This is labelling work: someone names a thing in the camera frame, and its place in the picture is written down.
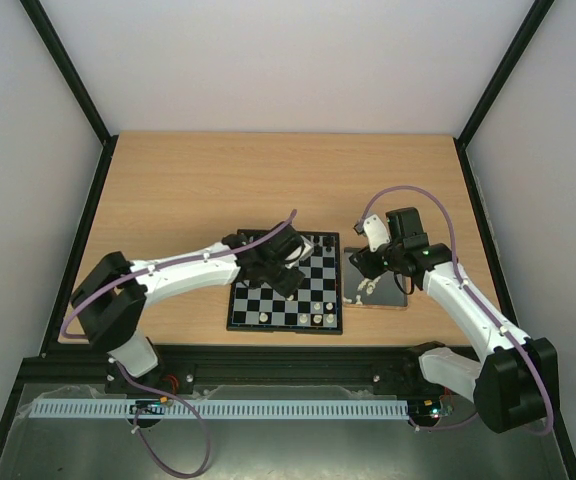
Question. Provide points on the black rook right corner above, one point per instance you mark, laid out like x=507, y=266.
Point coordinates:
x=329, y=242

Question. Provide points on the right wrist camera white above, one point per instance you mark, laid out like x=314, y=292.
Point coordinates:
x=375, y=231

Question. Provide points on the white slotted cable duct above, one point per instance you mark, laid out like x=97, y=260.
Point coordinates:
x=221, y=409

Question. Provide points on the white king in tray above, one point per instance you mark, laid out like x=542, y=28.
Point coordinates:
x=368, y=286

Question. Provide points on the black frame post left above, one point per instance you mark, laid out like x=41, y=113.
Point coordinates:
x=48, y=34

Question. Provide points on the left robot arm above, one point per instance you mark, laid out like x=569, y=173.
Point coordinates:
x=109, y=302

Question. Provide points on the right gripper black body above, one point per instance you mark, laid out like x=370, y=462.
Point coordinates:
x=372, y=258

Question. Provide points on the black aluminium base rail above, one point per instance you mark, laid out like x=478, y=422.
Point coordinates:
x=383, y=370

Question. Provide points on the black white chessboard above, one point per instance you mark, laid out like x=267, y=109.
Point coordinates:
x=322, y=283

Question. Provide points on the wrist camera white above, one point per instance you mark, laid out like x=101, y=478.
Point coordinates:
x=307, y=250
x=375, y=231

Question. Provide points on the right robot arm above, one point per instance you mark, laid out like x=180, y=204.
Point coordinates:
x=513, y=380

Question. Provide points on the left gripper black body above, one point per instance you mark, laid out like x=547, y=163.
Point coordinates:
x=284, y=287

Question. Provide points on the metal tray wooden rim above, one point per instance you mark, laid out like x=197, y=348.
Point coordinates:
x=386, y=294

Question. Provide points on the purple cable floor loop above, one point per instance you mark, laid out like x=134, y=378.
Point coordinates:
x=180, y=444

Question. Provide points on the black frame post right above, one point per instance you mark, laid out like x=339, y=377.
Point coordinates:
x=513, y=54

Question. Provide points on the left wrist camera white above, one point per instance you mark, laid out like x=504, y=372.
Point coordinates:
x=307, y=250

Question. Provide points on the black frame post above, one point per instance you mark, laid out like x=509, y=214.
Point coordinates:
x=513, y=54
x=48, y=34

